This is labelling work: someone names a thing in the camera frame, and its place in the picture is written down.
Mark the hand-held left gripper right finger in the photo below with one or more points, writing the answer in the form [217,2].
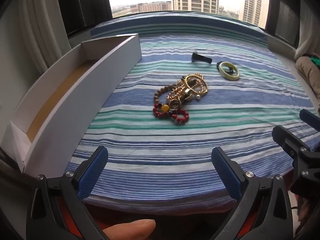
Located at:
[225,172]

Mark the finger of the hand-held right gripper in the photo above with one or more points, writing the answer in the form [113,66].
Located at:
[285,137]
[310,118]

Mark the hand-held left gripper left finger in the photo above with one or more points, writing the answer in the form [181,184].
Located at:
[93,170]

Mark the white cardboard box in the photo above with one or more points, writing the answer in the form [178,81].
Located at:
[82,97]

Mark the gold bangle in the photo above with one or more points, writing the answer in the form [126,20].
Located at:
[188,80]

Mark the person's left hand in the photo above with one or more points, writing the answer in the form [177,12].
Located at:
[132,228]

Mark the beige cushion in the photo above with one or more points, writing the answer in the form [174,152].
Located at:
[308,75]

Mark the green cloth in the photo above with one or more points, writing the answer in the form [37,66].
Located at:
[316,61]

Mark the pale green jade bangle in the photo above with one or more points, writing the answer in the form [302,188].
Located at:
[231,77]

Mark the gold round pendant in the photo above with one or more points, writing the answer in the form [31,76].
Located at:
[175,104]

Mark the white curtain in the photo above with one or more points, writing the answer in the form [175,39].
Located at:
[42,30]
[310,30]

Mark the dark window blind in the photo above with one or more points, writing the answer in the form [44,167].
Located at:
[82,5]
[285,17]

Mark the black hair clip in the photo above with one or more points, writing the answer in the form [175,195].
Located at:
[201,58]

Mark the slim grey high-rise building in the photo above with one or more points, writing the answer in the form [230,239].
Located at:
[251,7]

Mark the low brown building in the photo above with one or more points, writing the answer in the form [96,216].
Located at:
[155,7]

